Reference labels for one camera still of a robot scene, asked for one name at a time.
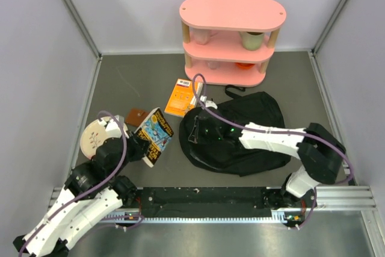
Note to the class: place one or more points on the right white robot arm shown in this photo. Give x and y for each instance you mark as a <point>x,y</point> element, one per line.
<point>320,153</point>

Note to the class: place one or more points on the black student backpack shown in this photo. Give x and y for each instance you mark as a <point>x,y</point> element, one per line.
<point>229,155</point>

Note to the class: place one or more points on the grey cable duct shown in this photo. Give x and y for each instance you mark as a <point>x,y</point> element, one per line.
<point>280,216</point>

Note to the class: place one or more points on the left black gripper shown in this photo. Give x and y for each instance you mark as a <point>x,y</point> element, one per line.
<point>140,146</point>

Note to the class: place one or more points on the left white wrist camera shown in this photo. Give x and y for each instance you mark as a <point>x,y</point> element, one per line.
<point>112,127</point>

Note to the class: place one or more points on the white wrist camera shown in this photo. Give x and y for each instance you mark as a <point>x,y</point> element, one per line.
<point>112,127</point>
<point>208,103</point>

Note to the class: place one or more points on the pink mug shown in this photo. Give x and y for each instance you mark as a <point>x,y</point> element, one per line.
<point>203,36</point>

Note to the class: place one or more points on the orange paperback book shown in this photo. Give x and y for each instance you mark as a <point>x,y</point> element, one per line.
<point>182,99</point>

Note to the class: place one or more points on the cream floral plate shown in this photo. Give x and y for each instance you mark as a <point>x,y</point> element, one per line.
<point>93,137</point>

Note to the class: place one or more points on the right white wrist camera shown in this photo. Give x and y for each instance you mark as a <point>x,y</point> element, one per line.
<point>208,103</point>

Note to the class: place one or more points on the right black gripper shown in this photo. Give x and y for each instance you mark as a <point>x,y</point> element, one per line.
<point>196,136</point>

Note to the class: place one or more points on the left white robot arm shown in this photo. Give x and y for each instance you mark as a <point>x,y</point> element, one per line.
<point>94,189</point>

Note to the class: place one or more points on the brown leather wallet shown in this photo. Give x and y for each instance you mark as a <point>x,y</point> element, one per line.
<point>135,117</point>

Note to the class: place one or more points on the green mug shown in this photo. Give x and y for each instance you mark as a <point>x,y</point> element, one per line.
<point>251,41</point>

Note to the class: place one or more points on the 169-storey treehouse book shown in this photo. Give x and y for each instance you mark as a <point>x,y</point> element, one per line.
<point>157,131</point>

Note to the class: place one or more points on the orange bowl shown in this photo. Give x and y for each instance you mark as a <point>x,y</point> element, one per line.
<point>244,66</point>

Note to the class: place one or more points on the pink three-tier shelf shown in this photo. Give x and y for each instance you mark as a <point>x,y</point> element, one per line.
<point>229,17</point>

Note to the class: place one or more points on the clear glass cup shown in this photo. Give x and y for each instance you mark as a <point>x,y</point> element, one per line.
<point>213,64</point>

